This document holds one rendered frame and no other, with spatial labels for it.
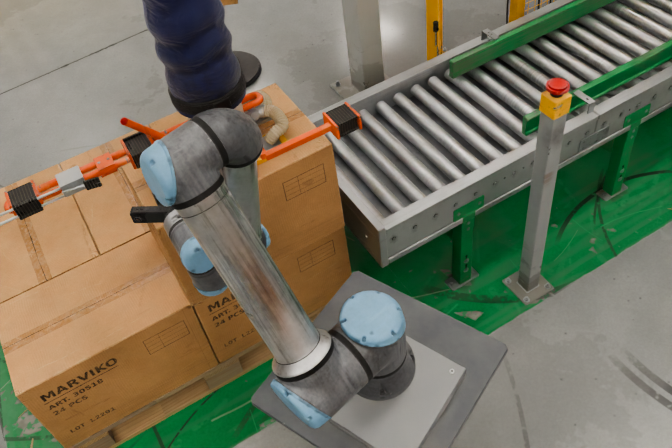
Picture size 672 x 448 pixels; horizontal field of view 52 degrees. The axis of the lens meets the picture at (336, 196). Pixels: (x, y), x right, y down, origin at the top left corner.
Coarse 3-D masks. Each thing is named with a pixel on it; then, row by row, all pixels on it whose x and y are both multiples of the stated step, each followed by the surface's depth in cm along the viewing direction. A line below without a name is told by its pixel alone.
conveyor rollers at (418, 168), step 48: (624, 0) 325; (528, 48) 305; (576, 48) 302; (624, 48) 302; (432, 96) 290; (480, 96) 287; (528, 96) 286; (336, 144) 276; (480, 144) 267; (384, 192) 255
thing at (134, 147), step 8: (128, 136) 207; (136, 136) 208; (144, 136) 207; (128, 144) 206; (136, 144) 205; (144, 144) 205; (128, 152) 201; (136, 152) 203; (136, 160) 203; (136, 168) 205
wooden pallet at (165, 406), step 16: (240, 352) 262; (256, 352) 276; (224, 368) 263; (240, 368) 268; (192, 384) 269; (208, 384) 263; (224, 384) 269; (160, 400) 254; (176, 400) 265; (192, 400) 264; (128, 416) 250; (144, 416) 262; (160, 416) 261; (112, 432) 259; (128, 432) 258
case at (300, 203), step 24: (288, 120) 228; (312, 144) 218; (264, 168) 213; (288, 168) 214; (312, 168) 220; (144, 192) 212; (264, 192) 215; (288, 192) 221; (312, 192) 226; (336, 192) 233; (264, 216) 222; (288, 216) 227; (312, 216) 234; (336, 216) 240; (168, 240) 206; (288, 240) 235; (312, 240) 242; (192, 288) 224
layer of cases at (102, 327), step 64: (0, 192) 280; (128, 192) 271; (0, 256) 255; (64, 256) 252; (128, 256) 248; (320, 256) 252; (0, 320) 235; (64, 320) 232; (128, 320) 229; (192, 320) 236; (64, 384) 222; (128, 384) 239
